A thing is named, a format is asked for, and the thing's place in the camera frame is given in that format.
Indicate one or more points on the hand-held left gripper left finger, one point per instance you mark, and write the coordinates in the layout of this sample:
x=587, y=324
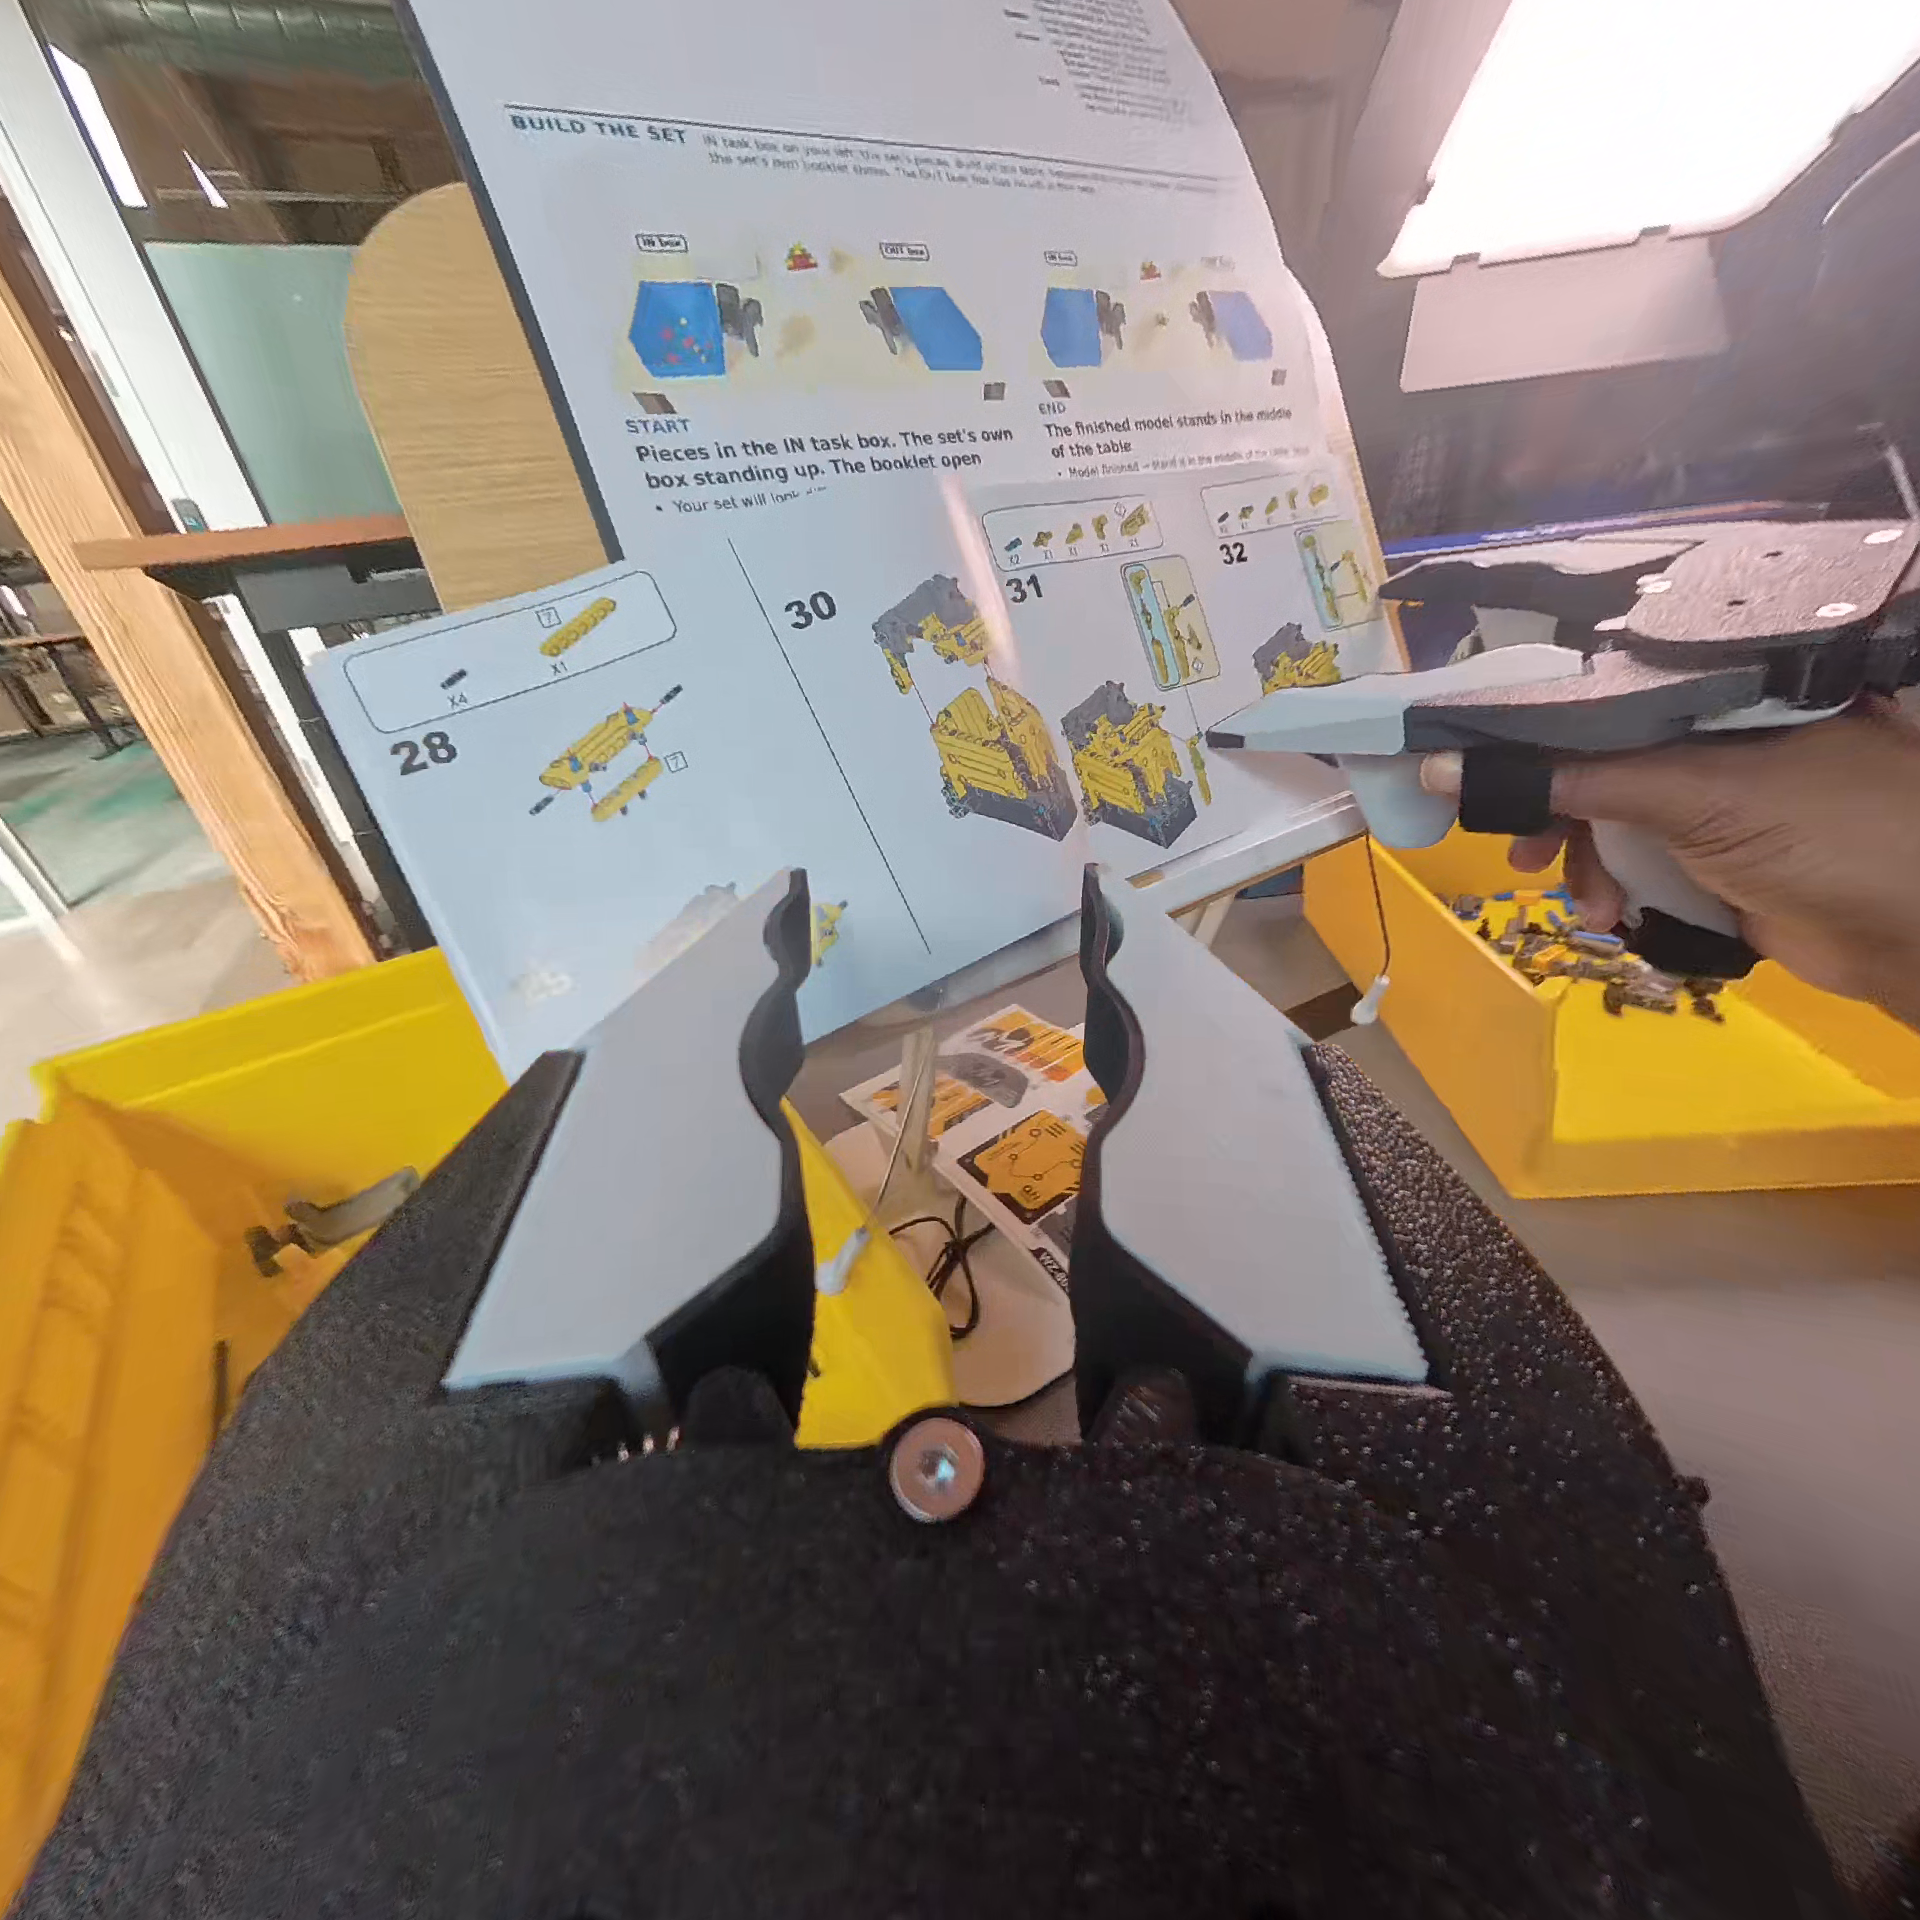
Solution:
x=630, y=1186

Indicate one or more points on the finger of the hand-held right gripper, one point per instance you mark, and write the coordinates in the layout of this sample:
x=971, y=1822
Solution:
x=1349, y=717
x=1547, y=571

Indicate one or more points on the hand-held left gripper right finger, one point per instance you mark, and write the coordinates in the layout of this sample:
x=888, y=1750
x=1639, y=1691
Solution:
x=1244, y=1186

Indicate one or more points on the yellow bin with large parts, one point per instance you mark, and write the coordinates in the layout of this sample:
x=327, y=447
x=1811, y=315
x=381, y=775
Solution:
x=181, y=1200

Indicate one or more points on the pile of small lego parts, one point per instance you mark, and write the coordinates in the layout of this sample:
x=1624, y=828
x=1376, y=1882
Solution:
x=1576, y=955

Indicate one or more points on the person's right hand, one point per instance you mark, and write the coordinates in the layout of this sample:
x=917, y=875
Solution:
x=1771, y=839

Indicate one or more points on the yellow sticker sheet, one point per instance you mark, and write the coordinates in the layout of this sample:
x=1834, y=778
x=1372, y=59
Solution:
x=1020, y=1155

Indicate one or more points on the grey curved panel with clip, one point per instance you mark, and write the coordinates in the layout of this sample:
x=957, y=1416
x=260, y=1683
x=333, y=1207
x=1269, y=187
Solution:
x=354, y=1212

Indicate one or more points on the yellow bin with small parts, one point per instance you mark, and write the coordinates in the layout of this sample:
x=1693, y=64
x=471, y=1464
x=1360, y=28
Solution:
x=1651, y=1110

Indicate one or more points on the studio light panel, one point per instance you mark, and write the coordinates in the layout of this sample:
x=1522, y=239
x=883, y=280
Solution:
x=1621, y=120

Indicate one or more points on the white printed instruction sheet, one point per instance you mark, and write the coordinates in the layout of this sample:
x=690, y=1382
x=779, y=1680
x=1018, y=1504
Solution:
x=901, y=196

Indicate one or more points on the brown top desk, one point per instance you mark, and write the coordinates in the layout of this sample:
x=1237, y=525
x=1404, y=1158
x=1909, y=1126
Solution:
x=242, y=542

